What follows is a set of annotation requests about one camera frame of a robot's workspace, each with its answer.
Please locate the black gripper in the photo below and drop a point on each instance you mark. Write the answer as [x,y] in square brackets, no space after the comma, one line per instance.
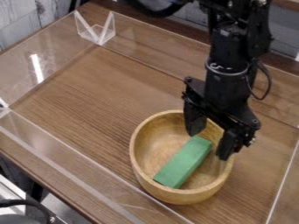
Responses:
[219,99]

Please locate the brown wooden bowl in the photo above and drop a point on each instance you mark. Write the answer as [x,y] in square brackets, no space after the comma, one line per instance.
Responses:
[156,140]

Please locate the green rectangular block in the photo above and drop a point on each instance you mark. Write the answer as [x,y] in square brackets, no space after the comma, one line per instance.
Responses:
[184,162]

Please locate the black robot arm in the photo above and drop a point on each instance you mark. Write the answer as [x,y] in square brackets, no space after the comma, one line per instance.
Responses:
[239,40]

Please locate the clear acrylic tray wall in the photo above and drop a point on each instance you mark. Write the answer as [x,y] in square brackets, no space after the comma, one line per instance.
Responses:
[75,97]

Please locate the clear acrylic corner bracket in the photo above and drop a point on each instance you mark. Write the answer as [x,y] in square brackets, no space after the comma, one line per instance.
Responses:
[99,34]

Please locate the black metal mount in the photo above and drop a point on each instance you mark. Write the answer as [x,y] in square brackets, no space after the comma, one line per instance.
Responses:
[67,215]

